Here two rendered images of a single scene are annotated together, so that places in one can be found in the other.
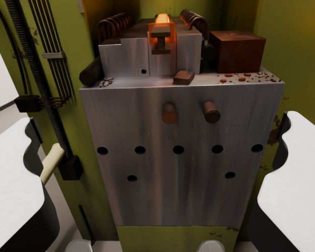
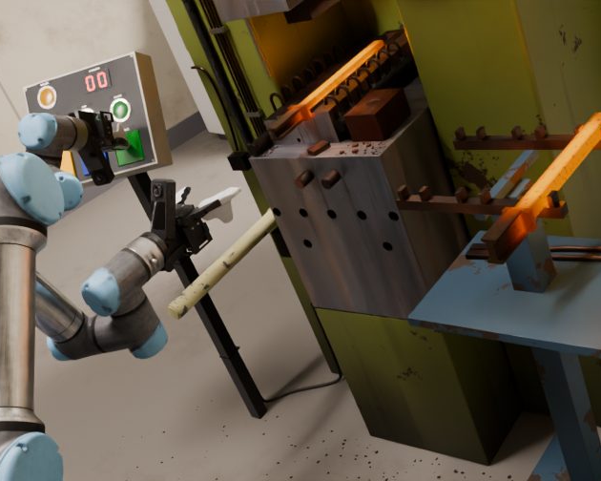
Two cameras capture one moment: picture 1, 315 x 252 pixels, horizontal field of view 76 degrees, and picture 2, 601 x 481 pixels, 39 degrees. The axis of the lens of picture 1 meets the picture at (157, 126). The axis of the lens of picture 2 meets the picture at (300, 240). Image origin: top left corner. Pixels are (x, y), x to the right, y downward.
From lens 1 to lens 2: 1.62 m
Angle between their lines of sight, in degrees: 39
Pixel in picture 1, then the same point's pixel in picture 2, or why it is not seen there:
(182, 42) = (317, 117)
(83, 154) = not seen: hidden behind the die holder
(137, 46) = not seen: hidden behind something
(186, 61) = (325, 132)
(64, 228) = (312, 354)
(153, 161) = (318, 225)
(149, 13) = (389, 21)
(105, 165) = (282, 226)
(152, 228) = (349, 316)
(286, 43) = (458, 94)
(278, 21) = (438, 74)
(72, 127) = not seen: hidden behind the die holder
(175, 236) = (377, 332)
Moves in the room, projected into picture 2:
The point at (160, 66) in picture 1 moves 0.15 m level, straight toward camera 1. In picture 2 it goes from (308, 136) to (271, 171)
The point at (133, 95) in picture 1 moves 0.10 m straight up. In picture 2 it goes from (282, 163) to (266, 125)
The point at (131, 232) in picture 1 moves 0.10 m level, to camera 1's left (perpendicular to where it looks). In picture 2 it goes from (331, 320) to (300, 317)
